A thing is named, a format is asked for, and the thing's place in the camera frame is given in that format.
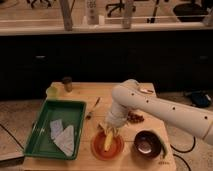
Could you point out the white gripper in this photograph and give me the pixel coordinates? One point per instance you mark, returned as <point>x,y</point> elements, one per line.
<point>115,121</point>

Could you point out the yellow banana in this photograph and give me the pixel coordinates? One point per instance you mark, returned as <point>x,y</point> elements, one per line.
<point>108,141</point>

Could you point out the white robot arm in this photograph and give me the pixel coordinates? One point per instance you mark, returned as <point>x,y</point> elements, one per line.
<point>127,95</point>

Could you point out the dark brown bowl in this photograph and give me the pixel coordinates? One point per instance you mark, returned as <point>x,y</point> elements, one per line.
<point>147,144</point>

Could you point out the brown grapes bunch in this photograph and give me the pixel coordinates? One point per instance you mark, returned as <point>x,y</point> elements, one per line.
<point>134,118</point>

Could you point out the light blue cloth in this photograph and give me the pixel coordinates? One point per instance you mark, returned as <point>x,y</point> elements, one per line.
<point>63,137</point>

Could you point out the green plastic tray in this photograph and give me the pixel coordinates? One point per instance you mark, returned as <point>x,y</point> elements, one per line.
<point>40,144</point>

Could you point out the small white red object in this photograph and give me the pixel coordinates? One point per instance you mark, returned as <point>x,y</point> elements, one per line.
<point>147,91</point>

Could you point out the green chili pepper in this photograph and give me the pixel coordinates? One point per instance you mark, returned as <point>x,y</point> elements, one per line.
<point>164,148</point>

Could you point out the brown pepper shaker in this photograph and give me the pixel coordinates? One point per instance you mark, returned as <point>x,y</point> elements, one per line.
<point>67,82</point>

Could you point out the yellow-green cup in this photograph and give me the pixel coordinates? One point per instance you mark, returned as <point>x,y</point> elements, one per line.
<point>52,92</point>

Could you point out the dark teal bag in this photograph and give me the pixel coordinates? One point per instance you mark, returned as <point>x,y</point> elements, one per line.
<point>199,99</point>

